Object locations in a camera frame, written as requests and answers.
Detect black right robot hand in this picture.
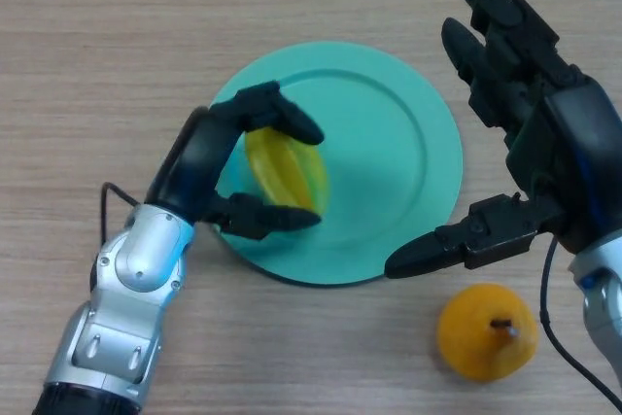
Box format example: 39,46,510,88
384,0,622,281

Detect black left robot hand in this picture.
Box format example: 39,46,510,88
144,80,326,242

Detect yellow starfruit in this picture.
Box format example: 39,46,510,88
243,126,333,217

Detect green round plate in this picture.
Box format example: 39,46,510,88
206,40,464,288

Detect orange pear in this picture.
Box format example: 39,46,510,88
435,283,539,383

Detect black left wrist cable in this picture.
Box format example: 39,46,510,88
98,182,143,247

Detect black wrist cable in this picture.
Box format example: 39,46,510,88
537,236,622,407
98,182,143,247

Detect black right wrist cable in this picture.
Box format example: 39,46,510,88
537,236,622,407

